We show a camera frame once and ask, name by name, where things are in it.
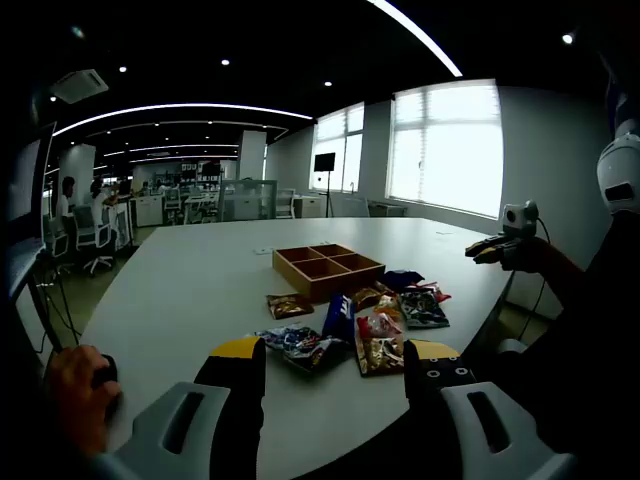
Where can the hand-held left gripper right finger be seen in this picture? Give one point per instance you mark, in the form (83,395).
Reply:
(435,372)

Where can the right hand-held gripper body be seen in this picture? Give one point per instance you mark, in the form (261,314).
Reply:
(517,216)

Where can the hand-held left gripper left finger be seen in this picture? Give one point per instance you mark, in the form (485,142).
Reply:
(235,390)

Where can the colourful QQ candy packet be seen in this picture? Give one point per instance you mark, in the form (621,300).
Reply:
(315,354)
(422,309)
(285,336)

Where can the orange marshmallow packet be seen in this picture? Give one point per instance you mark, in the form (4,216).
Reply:
(389,305)

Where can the wooden divided container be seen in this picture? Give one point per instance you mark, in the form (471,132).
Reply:
(345,287)

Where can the person's right hand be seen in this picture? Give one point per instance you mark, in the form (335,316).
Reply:
(530,255)

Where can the large window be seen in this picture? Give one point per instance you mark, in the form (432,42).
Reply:
(445,145)

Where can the white chest-worn device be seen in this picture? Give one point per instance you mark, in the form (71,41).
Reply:
(617,170)

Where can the white table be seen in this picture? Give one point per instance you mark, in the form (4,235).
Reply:
(200,280)

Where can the black computer mouse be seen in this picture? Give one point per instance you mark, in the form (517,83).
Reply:
(107,374)

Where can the person's black shirt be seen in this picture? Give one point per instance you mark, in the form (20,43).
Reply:
(590,375)

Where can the small window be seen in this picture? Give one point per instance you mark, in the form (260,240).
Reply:
(340,150)

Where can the black screen on stand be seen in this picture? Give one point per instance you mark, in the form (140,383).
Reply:
(325,161)

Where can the white cabinet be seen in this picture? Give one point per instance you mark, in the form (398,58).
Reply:
(147,210)
(307,205)

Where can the grey mesh partition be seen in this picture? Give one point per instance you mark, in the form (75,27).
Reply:
(250,197)

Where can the straight ceiling light strip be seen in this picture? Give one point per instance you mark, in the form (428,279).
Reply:
(420,35)

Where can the white office chair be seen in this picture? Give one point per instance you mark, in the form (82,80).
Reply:
(92,235)
(55,245)

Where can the curved ceiling light strip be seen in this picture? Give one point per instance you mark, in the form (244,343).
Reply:
(175,106)

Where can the computer monitor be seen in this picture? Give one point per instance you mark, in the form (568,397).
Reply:
(25,185)

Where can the ceiling air conditioner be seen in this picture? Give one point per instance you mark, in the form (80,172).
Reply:
(80,85)

